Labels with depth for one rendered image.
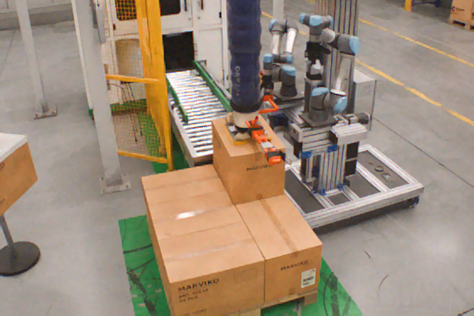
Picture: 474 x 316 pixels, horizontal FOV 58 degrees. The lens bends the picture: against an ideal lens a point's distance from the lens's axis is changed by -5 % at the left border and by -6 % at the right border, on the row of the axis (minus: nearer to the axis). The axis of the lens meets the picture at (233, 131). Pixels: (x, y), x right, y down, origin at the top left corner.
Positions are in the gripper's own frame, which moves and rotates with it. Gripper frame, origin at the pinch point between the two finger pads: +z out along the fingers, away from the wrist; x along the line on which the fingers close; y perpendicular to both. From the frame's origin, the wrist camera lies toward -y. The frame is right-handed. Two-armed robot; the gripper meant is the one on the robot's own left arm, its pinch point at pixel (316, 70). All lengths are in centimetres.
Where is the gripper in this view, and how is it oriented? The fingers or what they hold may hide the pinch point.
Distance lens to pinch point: 291.7
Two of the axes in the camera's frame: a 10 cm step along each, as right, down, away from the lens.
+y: -9.4, 1.8, -3.0
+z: 0.2, 8.9, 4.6
